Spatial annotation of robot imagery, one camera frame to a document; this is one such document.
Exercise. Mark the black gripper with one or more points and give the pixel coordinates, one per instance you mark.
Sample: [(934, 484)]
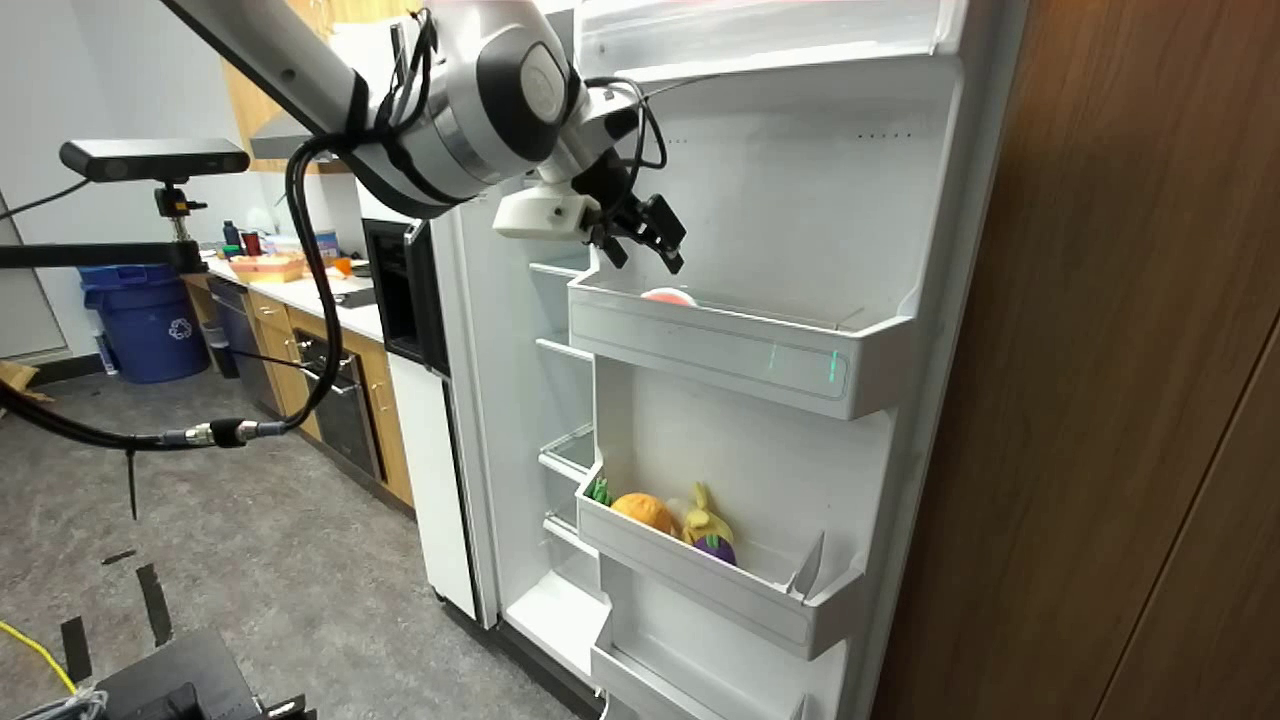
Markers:
[(605, 184)]

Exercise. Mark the watermelon slice plush toy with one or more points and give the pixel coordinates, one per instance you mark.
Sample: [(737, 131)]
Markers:
[(670, 296)]

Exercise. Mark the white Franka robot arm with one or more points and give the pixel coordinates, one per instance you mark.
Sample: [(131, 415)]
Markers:
[(442, 122)]

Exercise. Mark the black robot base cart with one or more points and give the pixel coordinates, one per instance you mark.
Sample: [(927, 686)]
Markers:
[(172, 682)]

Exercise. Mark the white door compartment cover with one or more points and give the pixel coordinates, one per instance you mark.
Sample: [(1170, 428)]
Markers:
[(763, 40)]

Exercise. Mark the pineapple plush toy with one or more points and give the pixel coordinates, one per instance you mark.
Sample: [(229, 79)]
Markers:
[(644, 515)]

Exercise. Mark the yellow banana plush toy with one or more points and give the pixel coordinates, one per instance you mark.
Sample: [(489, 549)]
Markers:
[(705, 515)]

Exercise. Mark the purple eggplant plush toy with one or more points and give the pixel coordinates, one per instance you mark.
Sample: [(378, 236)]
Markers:
[(718, 545)]

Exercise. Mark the white door shelf bin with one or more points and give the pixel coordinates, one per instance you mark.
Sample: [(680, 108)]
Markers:
[(745, 355)]

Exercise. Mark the white freezer door with dispenser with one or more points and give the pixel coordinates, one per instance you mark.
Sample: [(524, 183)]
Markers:
[(433, 466)]

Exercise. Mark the black built-in oven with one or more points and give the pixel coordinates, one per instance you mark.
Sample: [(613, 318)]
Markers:
[(340, 404)]

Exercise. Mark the white door shelf with divider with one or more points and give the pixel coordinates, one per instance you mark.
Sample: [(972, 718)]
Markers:
[(705, 581)]

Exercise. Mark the wooden tray on counter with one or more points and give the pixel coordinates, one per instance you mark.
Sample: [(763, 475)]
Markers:
[(266, 264)]

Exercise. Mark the wooden kitchen counter cabinets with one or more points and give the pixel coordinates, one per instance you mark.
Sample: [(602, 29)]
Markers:
[(282, 360)]

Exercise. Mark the narrow white door shelf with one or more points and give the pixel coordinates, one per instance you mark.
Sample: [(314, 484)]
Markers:
[(664, 682)]

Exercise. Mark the blue recycling bin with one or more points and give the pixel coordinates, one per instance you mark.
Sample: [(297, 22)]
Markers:
[(145, 327)]

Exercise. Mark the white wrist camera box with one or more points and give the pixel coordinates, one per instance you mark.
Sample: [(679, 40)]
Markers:
[(541, 214)]

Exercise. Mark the black bar-shaped stereo camera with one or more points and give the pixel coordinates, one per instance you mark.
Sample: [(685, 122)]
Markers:
[(153, 163)]

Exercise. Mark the black camera mounting stand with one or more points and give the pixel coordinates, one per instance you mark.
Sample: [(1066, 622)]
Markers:
[(93, 252)]

